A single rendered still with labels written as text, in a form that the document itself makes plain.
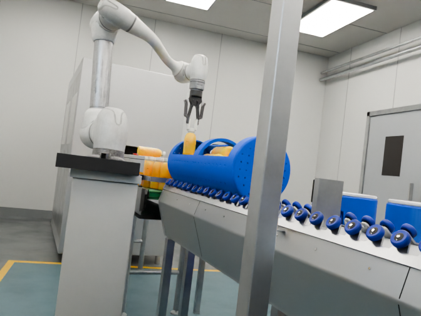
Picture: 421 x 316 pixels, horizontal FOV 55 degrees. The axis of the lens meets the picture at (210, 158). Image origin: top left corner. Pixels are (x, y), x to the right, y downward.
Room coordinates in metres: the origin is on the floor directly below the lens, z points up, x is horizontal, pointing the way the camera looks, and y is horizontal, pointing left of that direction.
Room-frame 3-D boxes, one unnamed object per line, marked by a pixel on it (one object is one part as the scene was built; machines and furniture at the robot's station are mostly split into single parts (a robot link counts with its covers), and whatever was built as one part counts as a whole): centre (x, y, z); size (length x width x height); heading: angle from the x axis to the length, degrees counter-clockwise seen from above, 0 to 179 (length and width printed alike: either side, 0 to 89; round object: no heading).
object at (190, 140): (2.38, 0.13, 1.18); 0.07 x 0.07 x 0.19
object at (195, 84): (2.38, 0.13, 1.55); 0.09 x 0.09 x 0.06
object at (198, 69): (2.39, 0.14, 1.65); 0.13 x 0.11 x 0.16; 34
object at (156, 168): (2.67, 0.34, 1.00); 0.07 x 0.07 x 0.19
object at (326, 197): (1.33, -0.39, 1.00); 0.10 x 0.04 x 0.15; 114
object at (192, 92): (2.38, 0.13, 1.47); 0.08 x 0.07 x 0.09; 114
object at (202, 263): (3.04, -0.03, 0.55); 0.04 x 0.04 x 1.10; 24
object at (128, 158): (2.62, 0.49, 1.05); 0.20 x 0.10 x 0.10; 24
